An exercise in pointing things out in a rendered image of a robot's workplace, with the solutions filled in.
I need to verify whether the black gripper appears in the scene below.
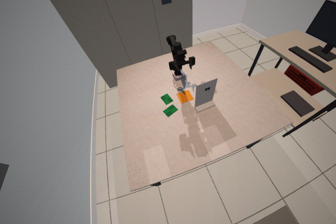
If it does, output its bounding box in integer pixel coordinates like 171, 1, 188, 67
169, 56, 195, 72

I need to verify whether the orange flat square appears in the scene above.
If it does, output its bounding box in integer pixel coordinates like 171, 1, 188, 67
177, 90, 193, 104

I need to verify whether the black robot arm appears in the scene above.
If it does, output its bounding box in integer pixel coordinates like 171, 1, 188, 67
166, 35, 187, 76

